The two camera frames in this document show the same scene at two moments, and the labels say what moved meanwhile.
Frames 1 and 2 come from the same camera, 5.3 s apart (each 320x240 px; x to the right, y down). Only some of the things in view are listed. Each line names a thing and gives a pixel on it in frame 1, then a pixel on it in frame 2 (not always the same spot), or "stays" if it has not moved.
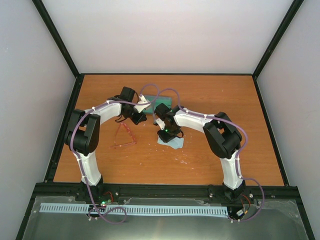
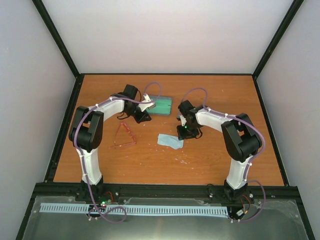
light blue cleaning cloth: x=176 y=143 stays
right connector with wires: x=246 y=204 stays
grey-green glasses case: x=155 y=101 stays
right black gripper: x=165 y=138 to x=182 y=136
